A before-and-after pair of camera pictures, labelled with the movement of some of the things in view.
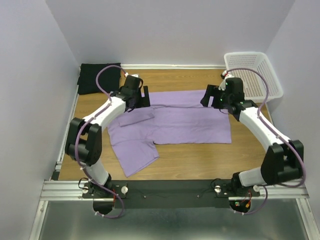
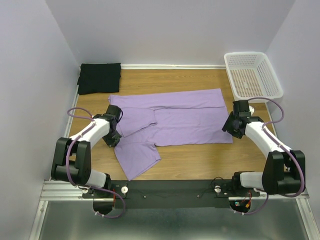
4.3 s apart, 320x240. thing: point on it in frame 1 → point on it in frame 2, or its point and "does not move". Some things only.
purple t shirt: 175,117 does not move
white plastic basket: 254,88 does not move
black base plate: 172,194 does not move
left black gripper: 144,101 → 113,142
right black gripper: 211,91 → 227,126
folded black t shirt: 109,78 does not move
